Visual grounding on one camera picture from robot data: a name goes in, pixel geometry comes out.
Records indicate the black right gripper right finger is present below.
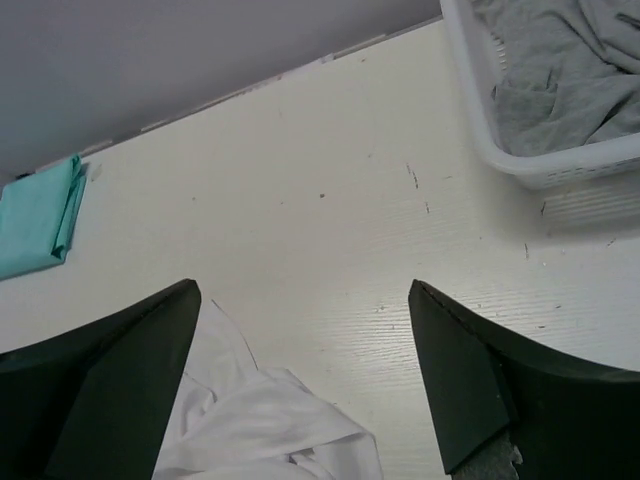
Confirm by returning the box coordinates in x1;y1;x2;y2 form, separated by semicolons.
408;280;639;479

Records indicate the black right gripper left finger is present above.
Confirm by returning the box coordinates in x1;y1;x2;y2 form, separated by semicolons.
1;279;202;479

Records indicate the white t shirt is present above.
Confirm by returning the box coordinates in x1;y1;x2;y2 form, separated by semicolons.
153;301;383;479

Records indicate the folded teal t shirt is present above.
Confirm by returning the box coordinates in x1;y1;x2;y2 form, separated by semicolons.
1;155;87;280

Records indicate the white plastic laundry basket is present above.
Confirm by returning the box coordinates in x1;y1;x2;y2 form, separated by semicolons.
439;0;640;190

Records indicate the grey t shirt in basket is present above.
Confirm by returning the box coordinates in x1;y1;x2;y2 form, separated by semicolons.
472;1;639;157

